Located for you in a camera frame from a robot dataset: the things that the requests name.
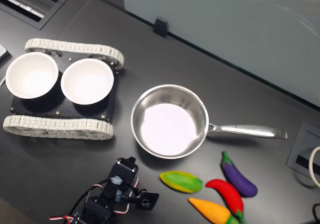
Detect red toy chilli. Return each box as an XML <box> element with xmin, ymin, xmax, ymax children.
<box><xmin>205</xmin><ymin>178</ymin><xmax>247</xmax><ymax>224</ymax></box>

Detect black desk cable hatch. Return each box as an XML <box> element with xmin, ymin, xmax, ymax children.
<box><xmin>0</xmin><ymin>0</ymin><xmax>68</xmax><ymax>30</ymax></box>

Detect green yellow toy corn cob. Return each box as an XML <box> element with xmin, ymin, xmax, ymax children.
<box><xmin>159</xmin><ymin>170</ymin><xmax>203</xmax><ymax>193</ymax></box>

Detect orange toy carrot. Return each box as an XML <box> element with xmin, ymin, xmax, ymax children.
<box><xmin>187</xmin><ymin>197</ymin><xmax>241</xmax><ymax>224</ymax></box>

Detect pale grey putty lump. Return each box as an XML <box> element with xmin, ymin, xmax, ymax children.
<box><xmin>109</xmin><ymin>175</ymin><xmax>124</xmax><ymax>202</ymax></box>

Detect long black cable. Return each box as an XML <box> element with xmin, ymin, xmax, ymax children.
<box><xmin>67</xmin><ymin>180</ymin><xmax>108</xmax><ymax>219</ymax></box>

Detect frosted glass desk partition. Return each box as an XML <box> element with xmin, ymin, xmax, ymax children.
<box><xmin>121</xmin><ymin>0</ymin><xmax>320</xmax><ymax>109</ymax></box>

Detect silver closed laptop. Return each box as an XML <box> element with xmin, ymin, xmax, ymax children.
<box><xmin>0</xmin><ymin>43</ymin><xmax>12</xmax><ymax>62</ymax></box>

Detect red white servo wires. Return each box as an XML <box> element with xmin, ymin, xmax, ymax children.
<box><xmin>49</xmin><ymin>215</ymin><xmax>76</xmax><ymax>223</ymax></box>

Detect steel pan with long handle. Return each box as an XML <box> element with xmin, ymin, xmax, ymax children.
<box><xmin>130</xmin><ymin>84</ymin><xmax>288</xmax><ymax>159</ymax></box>

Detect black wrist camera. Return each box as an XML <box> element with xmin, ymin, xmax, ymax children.
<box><xmin>132</xmin><ymin>190</ymin><xmax>160</xmax><ymax>211</ymax></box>

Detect grey desk cable hatch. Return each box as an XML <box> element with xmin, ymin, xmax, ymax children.
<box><xmin>286</xmin><ymin>122</ymin><xmax>320</xmax><ymax>177</ymax></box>

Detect thick white cable loop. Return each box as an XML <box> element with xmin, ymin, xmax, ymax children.
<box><xmin>308</xmin><ymin>145</ymin><xmax>320</xmax><ymax>188</ymax></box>

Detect white bowl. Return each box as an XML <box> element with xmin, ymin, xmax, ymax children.
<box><xmin>5</xmin><ymin>52</ymin><xmax>60</xmax><ymax>100</ymax></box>
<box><xmin>60</xmin><ymin>58</ymin><xmax>115</xmax><ymax>106</ymax></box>

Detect black partition clamp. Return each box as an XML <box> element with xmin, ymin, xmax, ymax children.
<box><xmin>152</xmin><ymin>18</ymin><xmax>168</xmax><ymax>38</ymax></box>

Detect black vehicle with white tracks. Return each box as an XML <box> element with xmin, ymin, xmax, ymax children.
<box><xmin>2</xmin><ymin>38</ymin><xmax>125</xmax><ymax>141</ymax></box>

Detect purple toy aubergine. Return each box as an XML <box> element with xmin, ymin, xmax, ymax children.
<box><xmin>220</xmin><ymin>150</ymin><xmax>258</xmax><ymax>198</ymax></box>

